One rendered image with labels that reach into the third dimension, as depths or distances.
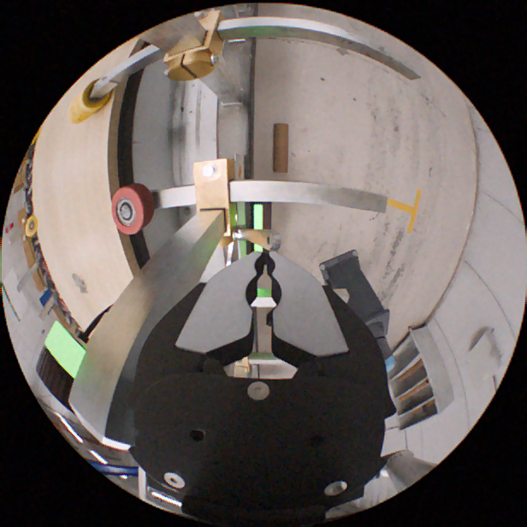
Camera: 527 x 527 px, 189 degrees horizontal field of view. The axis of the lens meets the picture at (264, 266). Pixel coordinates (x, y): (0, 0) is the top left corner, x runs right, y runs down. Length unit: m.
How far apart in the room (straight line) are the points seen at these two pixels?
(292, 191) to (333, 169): 0.93
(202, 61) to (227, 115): 0.26
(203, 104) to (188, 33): 0.40
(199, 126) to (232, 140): 0.15
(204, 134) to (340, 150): 0.87
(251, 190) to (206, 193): 0.06
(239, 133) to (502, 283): 2.66
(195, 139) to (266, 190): 0.34
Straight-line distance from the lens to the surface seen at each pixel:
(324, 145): 1.17
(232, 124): 0.43
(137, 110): 0.46
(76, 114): 0.38
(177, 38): 0.20
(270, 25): 0.25
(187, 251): 0.15
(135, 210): 0.29
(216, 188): 0.26
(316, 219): 1.21
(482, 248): 2.69
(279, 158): 1.04
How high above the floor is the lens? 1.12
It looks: 57 degrees down
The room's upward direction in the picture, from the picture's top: 177 degrees counter-clockwise
